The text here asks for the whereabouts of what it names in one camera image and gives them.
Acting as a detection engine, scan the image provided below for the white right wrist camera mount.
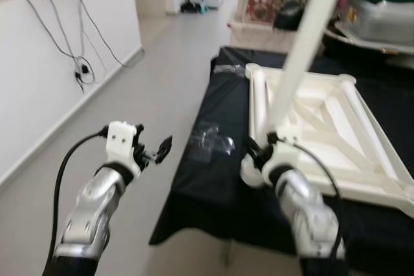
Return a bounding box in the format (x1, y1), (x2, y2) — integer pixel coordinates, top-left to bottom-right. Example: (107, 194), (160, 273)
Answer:
(261, 142), (290, 181)

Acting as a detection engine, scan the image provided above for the clear tape strip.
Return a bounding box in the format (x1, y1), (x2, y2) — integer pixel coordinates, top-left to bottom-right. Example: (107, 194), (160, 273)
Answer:
(212, 63), (246, 76)

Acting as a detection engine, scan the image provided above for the black bag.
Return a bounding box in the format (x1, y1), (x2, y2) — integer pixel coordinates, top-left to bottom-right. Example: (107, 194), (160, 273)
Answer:
(275, 0), (324, 31)

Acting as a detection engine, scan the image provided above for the clear plastic storage container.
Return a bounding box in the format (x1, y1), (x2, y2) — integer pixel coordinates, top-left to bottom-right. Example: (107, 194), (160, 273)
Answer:
(340, 0), (414, 47)

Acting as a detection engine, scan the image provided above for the black wok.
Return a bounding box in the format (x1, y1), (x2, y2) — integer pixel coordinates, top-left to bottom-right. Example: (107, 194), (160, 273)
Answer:
(322, 21), (414, 57)

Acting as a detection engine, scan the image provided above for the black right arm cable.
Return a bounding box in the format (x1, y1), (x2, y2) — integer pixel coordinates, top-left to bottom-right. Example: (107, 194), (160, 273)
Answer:
(278, 140), (343, 257)

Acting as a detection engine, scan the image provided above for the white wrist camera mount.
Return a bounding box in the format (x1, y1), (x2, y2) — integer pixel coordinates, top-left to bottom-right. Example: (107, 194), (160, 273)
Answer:
(105, 121), (138, 173)
(261, 142), (290, 181)

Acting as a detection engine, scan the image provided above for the black tablecloth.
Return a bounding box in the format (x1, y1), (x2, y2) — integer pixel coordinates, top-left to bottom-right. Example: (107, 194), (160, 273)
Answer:
(149, 45), (414, 276)

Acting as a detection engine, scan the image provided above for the white plastic children table top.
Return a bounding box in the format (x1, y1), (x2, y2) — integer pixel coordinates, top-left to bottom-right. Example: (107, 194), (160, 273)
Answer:
(241, 63), (414, 218)

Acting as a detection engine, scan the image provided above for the beige cloth covered bench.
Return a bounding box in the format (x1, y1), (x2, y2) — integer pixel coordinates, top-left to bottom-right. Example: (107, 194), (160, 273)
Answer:
(228, 21), (324, 54)

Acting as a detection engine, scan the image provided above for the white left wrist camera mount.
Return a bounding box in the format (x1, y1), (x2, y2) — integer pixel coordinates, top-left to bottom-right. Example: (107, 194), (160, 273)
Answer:
(105, 121), (138, 173)

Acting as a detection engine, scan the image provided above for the black power adapter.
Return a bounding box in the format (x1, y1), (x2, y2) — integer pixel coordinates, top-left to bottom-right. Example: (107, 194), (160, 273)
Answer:
(76, 59), (91, 78)

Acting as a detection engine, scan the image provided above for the black wall cable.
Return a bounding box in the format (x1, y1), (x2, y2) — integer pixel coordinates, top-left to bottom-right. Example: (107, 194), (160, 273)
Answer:
(23, 0), (127, 92)

